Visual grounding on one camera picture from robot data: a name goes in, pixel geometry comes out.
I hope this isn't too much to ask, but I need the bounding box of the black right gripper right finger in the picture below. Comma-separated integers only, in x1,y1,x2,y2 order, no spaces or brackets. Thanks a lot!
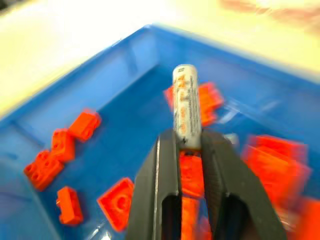
200,129,288,240

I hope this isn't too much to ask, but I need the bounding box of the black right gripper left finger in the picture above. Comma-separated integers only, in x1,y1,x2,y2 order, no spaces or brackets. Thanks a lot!
124,129,183,240

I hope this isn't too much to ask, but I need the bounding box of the white cylindrical battery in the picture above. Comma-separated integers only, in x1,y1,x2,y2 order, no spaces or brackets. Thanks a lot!
172,64,202,151

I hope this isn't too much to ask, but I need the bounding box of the blue plastic bin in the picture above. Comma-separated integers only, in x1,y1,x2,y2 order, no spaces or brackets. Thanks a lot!
0,24,320,240

